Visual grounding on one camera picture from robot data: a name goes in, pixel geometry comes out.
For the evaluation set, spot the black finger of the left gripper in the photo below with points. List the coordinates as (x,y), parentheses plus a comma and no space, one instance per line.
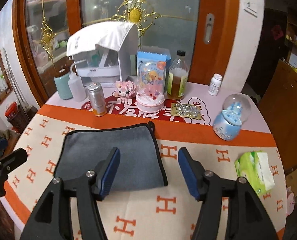
(12,162)

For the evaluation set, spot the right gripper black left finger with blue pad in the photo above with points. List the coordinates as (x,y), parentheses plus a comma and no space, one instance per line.
(51,216)

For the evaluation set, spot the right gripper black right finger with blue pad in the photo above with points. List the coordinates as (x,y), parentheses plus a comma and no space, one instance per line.
(247,216)

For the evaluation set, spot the grey microfibre towel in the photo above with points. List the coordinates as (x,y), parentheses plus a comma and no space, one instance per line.
(140,166)

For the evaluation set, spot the pink pig toy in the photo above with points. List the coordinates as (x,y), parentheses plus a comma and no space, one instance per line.
(290,203)

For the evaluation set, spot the green tissue pack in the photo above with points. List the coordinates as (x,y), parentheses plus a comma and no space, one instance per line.
(254,166)

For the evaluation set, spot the red lidded bucket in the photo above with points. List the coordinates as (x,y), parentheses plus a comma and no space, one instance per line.
(11,110)

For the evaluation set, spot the orange patterned tablecloth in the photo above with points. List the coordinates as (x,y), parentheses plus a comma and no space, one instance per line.
(149,198)

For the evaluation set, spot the blue castle snow globe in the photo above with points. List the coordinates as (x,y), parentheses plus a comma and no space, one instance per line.
(236,110)

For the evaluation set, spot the white squeeze bottle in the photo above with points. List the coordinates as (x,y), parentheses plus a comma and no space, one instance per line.
(76,86)

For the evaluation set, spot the silver orange drink can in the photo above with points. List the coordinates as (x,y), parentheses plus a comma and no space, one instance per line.
(96,98)

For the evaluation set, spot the wooden shelf cabinet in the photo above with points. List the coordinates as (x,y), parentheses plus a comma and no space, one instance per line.
(278,89)

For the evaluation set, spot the foil pill blister pack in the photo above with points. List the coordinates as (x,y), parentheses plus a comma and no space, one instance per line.
(186,111)

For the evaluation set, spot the white pill bottle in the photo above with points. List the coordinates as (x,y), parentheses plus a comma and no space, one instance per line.
(215,84)

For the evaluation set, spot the pink block pig figure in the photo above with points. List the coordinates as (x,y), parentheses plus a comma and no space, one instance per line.
(126,89)

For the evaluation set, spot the white covered appliance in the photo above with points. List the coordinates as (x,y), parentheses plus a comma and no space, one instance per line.
(102,52)

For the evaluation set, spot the amber liquid glass bottle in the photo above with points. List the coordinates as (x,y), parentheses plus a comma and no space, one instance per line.
(177,76)

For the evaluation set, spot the pink base glass dome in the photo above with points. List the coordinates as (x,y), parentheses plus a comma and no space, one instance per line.
(149,99)

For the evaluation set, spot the blue printed carton box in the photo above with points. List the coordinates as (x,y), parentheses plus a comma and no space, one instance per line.
(152,69)

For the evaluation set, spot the orange framed glass door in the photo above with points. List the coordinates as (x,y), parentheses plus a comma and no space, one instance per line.
(204,29)

